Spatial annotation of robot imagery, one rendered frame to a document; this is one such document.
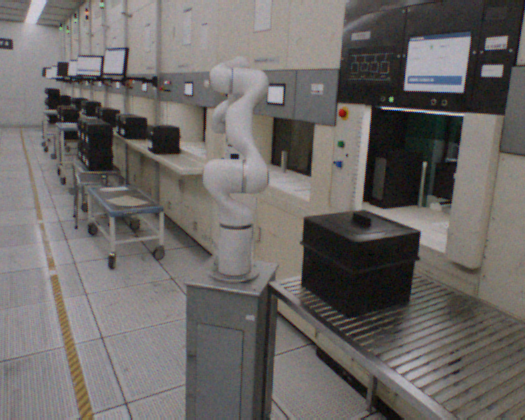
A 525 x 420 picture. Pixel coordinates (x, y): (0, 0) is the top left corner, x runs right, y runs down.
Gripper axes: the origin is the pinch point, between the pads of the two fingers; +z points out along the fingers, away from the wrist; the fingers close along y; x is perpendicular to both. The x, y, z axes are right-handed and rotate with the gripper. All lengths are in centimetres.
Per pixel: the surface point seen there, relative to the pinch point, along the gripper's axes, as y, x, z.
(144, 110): -117, 399, -9
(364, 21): 55, -15, -76
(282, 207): 31, 39, 26
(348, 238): 33, -93, 0
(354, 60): 53, -11, -59
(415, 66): 69, -44, -56
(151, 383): -37, -20, 101
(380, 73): 61, -27, -53
